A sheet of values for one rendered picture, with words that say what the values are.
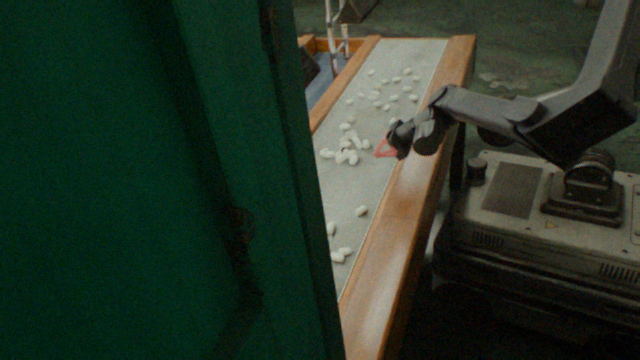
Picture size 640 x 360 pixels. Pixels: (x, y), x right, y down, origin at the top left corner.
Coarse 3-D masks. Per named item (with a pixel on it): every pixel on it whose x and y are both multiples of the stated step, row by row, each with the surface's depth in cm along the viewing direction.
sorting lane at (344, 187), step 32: (384, 64) 189; (416, 64) 186; (352, 96) 170; (384, 96) 166; (320, 128) 153; (352, 128) 151; (384, 128) 148; (320, 160) 138; (384, 160) 134; (352, 192) 123; (384, 192) 122; (352, 224) 113; (352, 256) 104
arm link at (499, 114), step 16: (448, 96) 100; (464, 96) 95; (480, 96) 89; (448, 112) 101; (464, 112) 91; (480, 112) 85; (496, 112) 80; (512, 112) 70; (528, 112) 66; (544, 112) 66; (496, 128) 80; (512, 128) 72; (528, 144) 73; (576, 160) 68
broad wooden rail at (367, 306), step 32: (448, 64) 176; (416, 160) 128; (448, 160) 152; (416, 192) 116; (384, 224) 108; (416, 224) 107; (384, 256) 100; (416, 256) 108; (352, 288) 94; (384, 288) 93; (352, 320) 88; (384, 320) 87; (352, 352) 82; (384, 352) 83
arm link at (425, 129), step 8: (440, 88) 105; (432, 96) 106; (440, 96) 103; (432, 104) 104; (432, 112) 104; (440, 112) 106; (432, 120) 104; (440, 120) 104; (448, 120) 106; (416, 128) 106; (424, 128) 103; (432, 128) 101; (440, 128) 102; (448, 128) 104; (416, 136) 103; (424, 136) 101; (432, 136) 101; (440, 136) 101; (416, 144) 103; (424, 144) 103; (432, 144) 102; (416, 152) 105; (424, 152) 104; (432, 152) 104
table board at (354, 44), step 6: (318, 42) 225; (324, 42) 224; (336, 42) 222; (348, 42) 220; (354, 42) 218; (360, 42) 217; (318, 48) 227; (324, 48) 226; (342, 48) 222; (348, 48) 221; (354, 48) 220; (474, 66) 205
